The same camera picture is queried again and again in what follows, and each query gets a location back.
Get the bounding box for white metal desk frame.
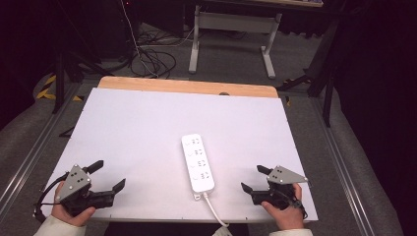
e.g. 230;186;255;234
188;4;283;81

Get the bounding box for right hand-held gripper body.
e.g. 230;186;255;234
250;165;310;211

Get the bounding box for white power strip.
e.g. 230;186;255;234
181;133;216;202

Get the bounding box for aluminium floor rail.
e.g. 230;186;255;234
310;96;378;236
0;83;83;210

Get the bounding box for person's right hand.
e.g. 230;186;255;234
261;182;306;231

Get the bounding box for white table cover board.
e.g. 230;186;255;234
39;87;320;224

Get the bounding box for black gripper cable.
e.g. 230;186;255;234
32;172;70;224

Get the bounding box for white power strip cable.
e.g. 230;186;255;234
203;192;230;228

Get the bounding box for black floor cables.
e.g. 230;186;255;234
129;29;178;80

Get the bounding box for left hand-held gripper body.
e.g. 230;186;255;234
54;163;116;217

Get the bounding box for person's left hand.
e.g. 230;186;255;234
50;181;96;228

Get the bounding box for thin white cable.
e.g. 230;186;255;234
119;0;159;79

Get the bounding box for yellow black floor tape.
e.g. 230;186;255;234
35;74;84;102

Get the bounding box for black metal stand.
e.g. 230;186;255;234
51;0;115;115
275;19;342;128

